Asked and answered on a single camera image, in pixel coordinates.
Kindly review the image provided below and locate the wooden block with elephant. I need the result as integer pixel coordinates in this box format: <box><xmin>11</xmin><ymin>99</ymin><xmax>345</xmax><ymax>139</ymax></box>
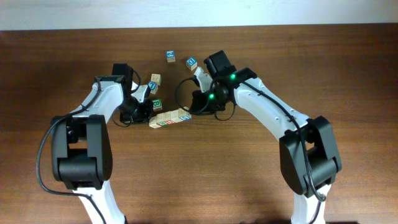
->
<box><xmin>149</xmin><ymin>116</ymin><xmax>161</xmax><ymax>129</ymax></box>

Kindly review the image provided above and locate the wooden block blue edge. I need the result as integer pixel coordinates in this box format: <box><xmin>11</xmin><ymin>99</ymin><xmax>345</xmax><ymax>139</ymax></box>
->
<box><xmin>178</xmin><ymin>108</ymin><xmax>192</xmax><ymax>121</ymax></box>

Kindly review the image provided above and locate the wooden block number 8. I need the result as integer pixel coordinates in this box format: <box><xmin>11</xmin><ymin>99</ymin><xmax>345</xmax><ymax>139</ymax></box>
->
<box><xmin>164</xmin><ymin>111</ymin><xmax>175</xmax><ymax>124</ymax></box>

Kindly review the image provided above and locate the wooden block number 5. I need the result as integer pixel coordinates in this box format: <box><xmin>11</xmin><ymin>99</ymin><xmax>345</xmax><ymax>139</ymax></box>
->
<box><xmin>156</xmin><ymin>113</ymin><xmax>167</xmax><ymax>126</ymax></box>

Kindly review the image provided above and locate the wooden block green letter N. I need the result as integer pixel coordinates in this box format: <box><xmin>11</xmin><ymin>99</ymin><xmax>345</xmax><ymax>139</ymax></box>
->
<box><xmin>170</xmin><ymin>110</ymin><xmax>182</xmax><ymax>123</ymax></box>

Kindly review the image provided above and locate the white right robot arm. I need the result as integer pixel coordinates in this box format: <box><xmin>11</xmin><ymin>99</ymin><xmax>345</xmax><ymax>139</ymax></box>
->
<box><xmin>189</xmin><ymin>50</ymin><xmax>342</xmax><ymax>223</ymax></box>

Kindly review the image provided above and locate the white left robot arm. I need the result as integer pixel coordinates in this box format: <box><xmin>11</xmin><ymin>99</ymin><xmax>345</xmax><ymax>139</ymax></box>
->
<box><xmin>51</xmin><ymin>63</ymin><xmax>153</xmax><ymax>223</ymax></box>

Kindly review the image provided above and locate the wooden block green letter B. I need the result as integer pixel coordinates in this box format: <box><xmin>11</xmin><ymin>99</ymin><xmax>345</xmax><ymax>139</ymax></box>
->
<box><xmin>152</xmin><ymin>99</ymin><xmax>163</xmax><ymax>111</ymax></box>

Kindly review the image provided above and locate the wooden block blue letter T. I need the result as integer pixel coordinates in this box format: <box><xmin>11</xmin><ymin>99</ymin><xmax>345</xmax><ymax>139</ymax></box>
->
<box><xmin>147</xmin><ymin>81</ymin><xmax>159</xmax><ymax>95</ymax></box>

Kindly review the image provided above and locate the wooden block with dog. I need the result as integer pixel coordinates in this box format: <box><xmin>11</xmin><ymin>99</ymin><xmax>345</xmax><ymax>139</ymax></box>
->
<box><xmin>151</xmin><ymin>73</ymin><xmax>162</xmax><ymax>86</ymax></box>

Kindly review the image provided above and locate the wooden block blue letter D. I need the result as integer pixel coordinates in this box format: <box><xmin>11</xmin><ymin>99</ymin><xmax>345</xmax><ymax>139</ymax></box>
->
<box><xmin>186</xmin><ymin>57</ymin><xmax>198</xmax><ymax>71</ymax></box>

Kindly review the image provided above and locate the wooden block blue letter Z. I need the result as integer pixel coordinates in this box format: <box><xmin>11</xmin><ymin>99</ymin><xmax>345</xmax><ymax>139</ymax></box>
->
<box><xmin>165</xmin><ymin>50</ymin><xmax>175</xmax><ymax>63</ymax></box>

